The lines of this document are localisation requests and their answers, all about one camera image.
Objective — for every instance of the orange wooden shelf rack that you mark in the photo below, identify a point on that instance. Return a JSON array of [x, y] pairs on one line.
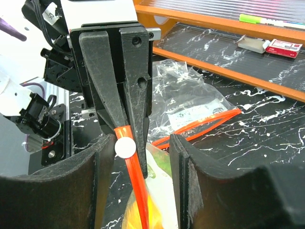
[[204, 33]]

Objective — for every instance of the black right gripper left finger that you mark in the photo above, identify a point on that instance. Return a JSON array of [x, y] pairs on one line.
[[70, 194]]

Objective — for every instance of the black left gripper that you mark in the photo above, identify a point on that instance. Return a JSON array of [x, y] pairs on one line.
[[99, 48]]

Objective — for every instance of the green fake cabbage left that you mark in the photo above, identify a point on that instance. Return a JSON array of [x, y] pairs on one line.
[[162, 159]]

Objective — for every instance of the green capped white marker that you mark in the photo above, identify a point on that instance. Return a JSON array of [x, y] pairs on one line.
[[271, 22]]

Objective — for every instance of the clear zip bag red seal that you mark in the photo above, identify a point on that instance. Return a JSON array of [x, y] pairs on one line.
[[183, 104]]

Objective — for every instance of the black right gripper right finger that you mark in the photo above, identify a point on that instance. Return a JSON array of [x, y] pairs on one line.
[[209, 195]]

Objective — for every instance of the red white staple box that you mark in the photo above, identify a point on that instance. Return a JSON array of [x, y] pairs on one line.
[[282, 48]]

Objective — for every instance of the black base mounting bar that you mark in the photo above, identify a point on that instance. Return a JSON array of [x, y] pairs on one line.
[[79, 131]]

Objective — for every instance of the grey open cardboard box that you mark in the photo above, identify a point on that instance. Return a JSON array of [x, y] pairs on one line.
[[253, 44]]

